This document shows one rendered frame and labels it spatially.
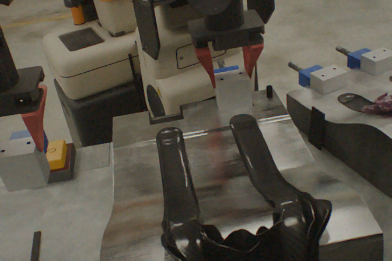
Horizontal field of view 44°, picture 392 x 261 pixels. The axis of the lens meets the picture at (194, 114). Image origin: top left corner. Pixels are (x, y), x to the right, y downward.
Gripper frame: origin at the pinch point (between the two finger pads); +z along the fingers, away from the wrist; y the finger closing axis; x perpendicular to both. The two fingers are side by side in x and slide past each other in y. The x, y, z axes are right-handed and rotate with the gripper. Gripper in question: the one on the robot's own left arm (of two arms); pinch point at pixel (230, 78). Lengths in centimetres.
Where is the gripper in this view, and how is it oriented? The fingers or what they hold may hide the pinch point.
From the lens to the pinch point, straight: 74.6
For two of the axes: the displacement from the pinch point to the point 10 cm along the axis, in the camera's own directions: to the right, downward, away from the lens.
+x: -1.3, -5.3, 8.4
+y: 9.8, -1.8, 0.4
